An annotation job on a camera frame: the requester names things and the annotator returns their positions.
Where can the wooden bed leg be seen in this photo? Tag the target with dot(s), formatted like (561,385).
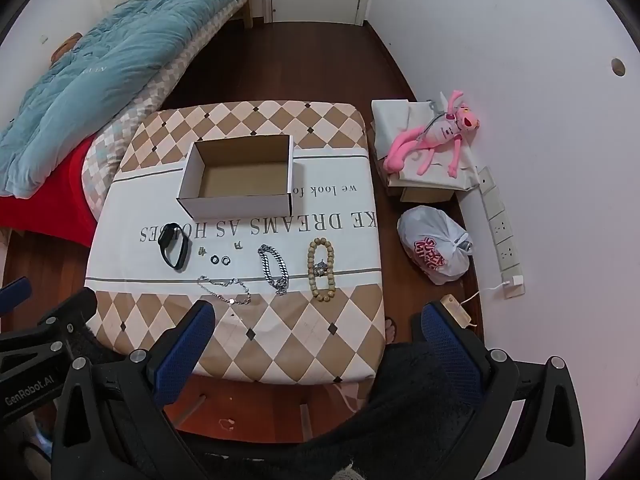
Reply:
(245,15)

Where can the white folded paper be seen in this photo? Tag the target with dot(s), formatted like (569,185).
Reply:
(390,120)

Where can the white charger plug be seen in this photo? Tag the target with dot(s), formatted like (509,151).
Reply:
(515,280)

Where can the person's bare foot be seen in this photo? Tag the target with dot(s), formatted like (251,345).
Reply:
(390,330)

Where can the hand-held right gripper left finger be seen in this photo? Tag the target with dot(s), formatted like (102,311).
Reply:
(182,350)

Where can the diamond pattern printed tablecloth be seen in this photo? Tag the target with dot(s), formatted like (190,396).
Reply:
(125,200)

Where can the pile of silver gold parts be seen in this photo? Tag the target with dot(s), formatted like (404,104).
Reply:
(311,270)

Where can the brown cardboard box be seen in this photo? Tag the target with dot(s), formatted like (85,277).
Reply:
(425,195)

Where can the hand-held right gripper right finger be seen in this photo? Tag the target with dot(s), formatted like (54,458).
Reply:
(450,347)

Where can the white power strip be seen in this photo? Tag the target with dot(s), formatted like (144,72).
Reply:
(500,230)

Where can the red blanket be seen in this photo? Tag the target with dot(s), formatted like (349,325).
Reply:
(45,210)

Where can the black tape roll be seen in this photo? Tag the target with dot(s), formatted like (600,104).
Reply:
(165,235)

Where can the pink plush toy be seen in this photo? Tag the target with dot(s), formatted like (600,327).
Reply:
(442,132)

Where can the white plastic bag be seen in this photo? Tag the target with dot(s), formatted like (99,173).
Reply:
(430,225)

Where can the black fuzzy pants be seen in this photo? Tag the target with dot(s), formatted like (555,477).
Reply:
(410,410)

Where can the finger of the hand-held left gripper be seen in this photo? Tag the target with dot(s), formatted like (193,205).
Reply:
(60,327)
(15,296)

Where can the white table leg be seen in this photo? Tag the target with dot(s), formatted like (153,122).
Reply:
(306,412)

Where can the blue quilt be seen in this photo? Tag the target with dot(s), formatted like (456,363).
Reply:
(100,85)

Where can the brown rounded cushion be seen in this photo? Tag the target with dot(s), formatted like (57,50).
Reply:
(65,46)

